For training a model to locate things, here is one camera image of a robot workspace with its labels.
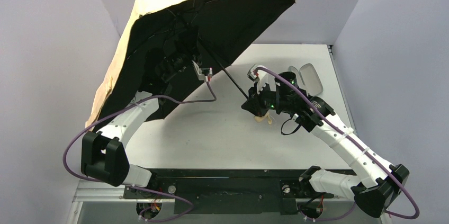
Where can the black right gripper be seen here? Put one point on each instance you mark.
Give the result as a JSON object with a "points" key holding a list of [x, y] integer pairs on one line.
{"points": [[255, 99]]}

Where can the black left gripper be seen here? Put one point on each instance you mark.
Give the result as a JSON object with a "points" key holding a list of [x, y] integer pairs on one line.
{"points": [[178, 63]]}

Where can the beige folding umbrella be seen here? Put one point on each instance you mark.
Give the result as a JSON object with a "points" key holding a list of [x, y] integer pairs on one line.
{"points": [[221, 30]]}

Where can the mint green umbrella case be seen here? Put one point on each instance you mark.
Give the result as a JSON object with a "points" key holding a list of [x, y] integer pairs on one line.
{"points": [[308, 79]]}

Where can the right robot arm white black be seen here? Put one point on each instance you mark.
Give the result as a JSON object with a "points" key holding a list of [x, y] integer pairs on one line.
{"points": [[376, 182]]}

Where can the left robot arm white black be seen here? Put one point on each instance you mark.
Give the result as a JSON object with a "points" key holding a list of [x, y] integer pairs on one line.
{"points": [[104, 139]]}

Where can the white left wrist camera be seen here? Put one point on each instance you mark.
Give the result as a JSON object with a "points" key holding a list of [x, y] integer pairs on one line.
{"points": [[203, 74]]}

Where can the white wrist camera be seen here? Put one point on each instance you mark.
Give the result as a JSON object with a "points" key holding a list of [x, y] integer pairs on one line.
{"points": [[258, 76], [203, 74]]}

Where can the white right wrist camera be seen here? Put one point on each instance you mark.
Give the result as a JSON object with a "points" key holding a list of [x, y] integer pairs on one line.
{"points": [[258, 76]]}

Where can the aluminium mounting rail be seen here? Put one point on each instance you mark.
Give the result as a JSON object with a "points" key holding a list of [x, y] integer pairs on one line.
{"points": [[105, 194]]}

